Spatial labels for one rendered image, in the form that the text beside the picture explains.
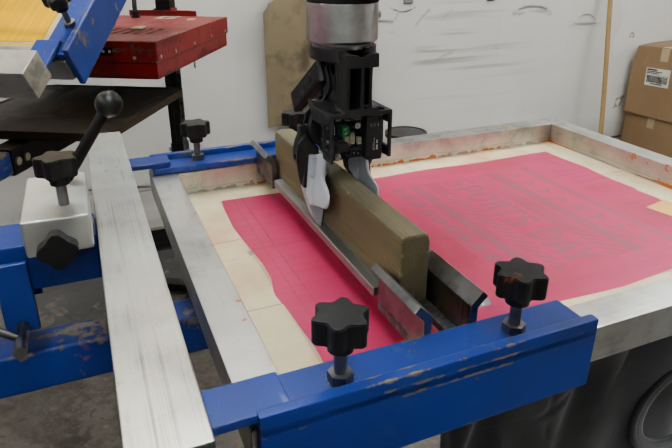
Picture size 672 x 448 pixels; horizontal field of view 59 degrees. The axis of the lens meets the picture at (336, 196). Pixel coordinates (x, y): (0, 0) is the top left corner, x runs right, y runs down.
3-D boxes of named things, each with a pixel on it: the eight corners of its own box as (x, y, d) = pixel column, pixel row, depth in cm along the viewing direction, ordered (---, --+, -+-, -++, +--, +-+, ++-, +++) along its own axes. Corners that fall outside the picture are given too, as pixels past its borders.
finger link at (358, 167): (369, 235, 69) (358, 162, 65) (348, 215, 74) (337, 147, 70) (393, 226, 70) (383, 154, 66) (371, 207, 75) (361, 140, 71)
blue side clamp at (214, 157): (329, 171, 105) (329, 132, 102) (340, 180, 100) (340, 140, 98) (154, 196, 94) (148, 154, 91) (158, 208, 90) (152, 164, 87)
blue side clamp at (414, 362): (548, 352, 57) (558, 290, 55) (586, 384, 53) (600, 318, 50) (245, 446, 46) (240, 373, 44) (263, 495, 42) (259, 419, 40)
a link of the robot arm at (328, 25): (295, 0, 63) (365, -3, 66) (296, 44, 65) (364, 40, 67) (321, 5, 56) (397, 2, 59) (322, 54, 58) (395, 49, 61)
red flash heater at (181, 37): (102, 45, 203) (96, 9, 198) (232, 48, 197) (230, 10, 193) (-17, 81, 147) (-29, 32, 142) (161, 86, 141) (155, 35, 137)
